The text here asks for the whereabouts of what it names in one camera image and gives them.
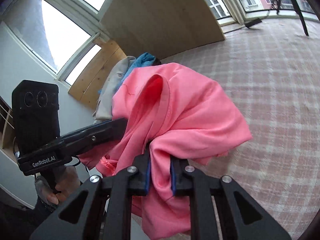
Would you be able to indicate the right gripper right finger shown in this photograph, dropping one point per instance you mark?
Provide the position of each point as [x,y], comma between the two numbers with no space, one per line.
[220,208]

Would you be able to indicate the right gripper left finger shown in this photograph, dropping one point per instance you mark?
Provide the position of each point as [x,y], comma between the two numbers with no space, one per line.
[101,207]

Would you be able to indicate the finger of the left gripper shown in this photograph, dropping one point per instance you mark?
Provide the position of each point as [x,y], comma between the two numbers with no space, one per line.
[85,139]

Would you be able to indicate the pink t-shirt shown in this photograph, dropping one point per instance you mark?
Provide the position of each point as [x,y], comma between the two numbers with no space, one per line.
[177,112]

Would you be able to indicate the left hand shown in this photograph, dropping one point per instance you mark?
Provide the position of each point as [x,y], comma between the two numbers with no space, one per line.
[67,181]

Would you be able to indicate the beige folded garment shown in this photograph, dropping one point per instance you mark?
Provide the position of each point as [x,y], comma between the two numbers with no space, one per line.
[104,106]

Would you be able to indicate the small pine wood board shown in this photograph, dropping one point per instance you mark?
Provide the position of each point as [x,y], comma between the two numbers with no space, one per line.
[86,88]

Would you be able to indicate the blue folded garment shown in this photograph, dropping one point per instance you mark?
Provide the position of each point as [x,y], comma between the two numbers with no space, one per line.
[137,64]

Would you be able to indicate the plaid pink table mat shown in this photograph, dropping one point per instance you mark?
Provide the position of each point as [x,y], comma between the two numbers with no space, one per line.
[271,73]

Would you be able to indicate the large wooden board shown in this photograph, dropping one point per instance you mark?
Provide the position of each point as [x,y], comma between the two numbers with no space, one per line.
[160,27]

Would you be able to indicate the black tripod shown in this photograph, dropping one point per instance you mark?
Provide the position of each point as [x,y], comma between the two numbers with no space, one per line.
[298,11]

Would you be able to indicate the black camera box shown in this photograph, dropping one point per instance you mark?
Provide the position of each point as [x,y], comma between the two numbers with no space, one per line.
[35,108]

